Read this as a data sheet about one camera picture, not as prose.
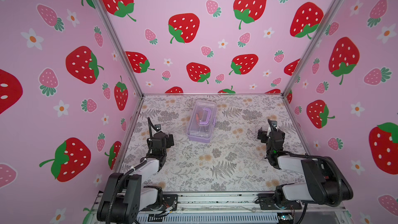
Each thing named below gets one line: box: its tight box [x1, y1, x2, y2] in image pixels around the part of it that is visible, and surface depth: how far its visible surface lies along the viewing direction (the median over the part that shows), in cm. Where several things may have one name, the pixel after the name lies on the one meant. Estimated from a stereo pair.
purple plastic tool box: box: [186, 99, 218, 144], surface depth 95 cm
